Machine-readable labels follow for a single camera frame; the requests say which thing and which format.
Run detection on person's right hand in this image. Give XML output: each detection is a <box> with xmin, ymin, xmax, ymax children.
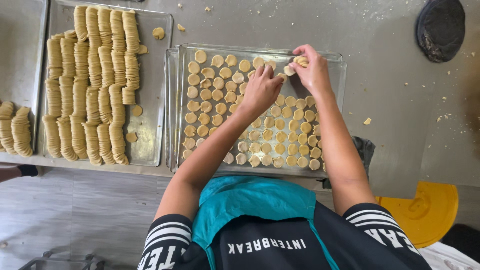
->
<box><xmin>288</xmin><ymin>44</ymin><xmax>334</xmax><ymax>97</ymax></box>

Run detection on person's left hand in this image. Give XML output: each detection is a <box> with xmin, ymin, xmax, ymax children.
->
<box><xmin>242</xmin><ymin>65</ymin><xmax>284</xmax><ymax>113</ymax></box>

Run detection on metal baking tray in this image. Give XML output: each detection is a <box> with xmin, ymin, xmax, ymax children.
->
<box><xmin>165</xmin><ymin>47</ymin><xmax>181</xmax><ymax>173</ymax></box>
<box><xmin>175</xmin><ymin>43</ymin><xmax>348</xmax><ymax>179</ymax></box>
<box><xmin>0</xmin><ymin>0</ymin><xmax>49</xmax><ymax>155</ymax></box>
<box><xmin>39</xmin><ymin>0</ymin><xmax>174</xmax><ymax>168</ymax></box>

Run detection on layer of flat dough discs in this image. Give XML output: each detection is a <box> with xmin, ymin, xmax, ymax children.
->
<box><xmin>182</xmin><ymin>50</ymin><xmax>324</xmax><ymax>172</ymax></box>

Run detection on dark grey cloth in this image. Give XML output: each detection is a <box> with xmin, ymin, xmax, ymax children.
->
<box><xmin>322</xmin><ymin>136</ymin><xmax>376</xmax><ymax>190</ymax></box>

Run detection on black round pad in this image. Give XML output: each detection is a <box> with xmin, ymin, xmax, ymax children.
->
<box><xmin>415</xmin><ymin>0</ymin><xmax>466</xmax><ymax>64</ymax></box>

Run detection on rows of stacked dough discs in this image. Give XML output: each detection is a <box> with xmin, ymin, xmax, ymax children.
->
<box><xmin>41</xmin><ymin>5</ymin><xmax>141</xmax><ymax>166</ymax></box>
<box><xmin>0</xmin><ymin>100</ymin><xmax>34</xmax><ymax>158</ymax></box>

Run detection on black striped shirt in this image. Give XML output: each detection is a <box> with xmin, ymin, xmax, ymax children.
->
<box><xmin>136</xmin><ymin>202</ymin><xmax>433</xmax><ymax>270</ymax></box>

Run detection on yellow plastic stool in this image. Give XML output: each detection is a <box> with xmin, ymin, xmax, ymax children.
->
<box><xmin>376</xmin><ymin>181</ymin><xmax>459</xmax><ymax>249</ymax></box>

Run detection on white cloth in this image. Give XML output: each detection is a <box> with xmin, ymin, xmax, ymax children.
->
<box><xmin>418</xmin><ymin>241</ymin><xmax>480</xmax><ymax>270</ymax></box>

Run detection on metal wire rack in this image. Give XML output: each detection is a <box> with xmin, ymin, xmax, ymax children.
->
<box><xmin>16</xmin><ymin>251</ymin><xmax>106</xmax><ymax>270</ymax></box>

